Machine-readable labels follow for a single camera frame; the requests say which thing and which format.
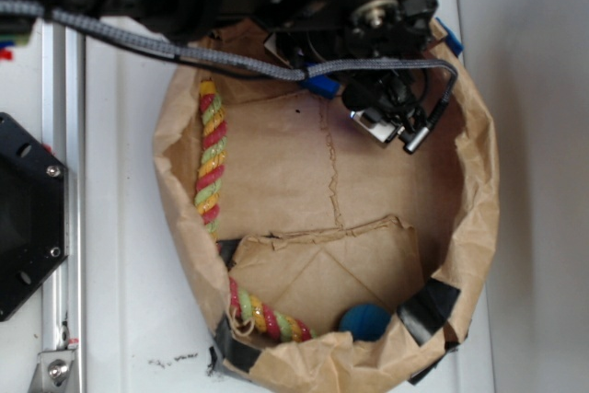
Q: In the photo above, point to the blue tape pieces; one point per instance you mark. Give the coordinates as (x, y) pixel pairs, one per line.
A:
(452, 41)

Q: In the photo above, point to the aluminium extrusion rail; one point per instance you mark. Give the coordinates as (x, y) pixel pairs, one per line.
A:
(63, 129)

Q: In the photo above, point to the metal corner bracket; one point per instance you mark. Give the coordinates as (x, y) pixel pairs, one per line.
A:
(55, 372)

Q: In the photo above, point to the blue rectangular block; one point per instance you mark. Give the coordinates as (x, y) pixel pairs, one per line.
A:
(325, 85)

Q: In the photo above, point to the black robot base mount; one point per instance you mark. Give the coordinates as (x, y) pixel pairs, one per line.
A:
(32, 215)

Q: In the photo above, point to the brown paper bag bin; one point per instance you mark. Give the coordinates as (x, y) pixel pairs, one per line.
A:
(326, 219)

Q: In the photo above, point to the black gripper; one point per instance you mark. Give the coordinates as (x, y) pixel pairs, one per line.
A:
(303, 33)

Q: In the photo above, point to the blue ball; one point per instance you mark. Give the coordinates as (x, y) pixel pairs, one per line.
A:
(366, 322)

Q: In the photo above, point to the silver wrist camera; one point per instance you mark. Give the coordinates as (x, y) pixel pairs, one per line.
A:
(377, 125)

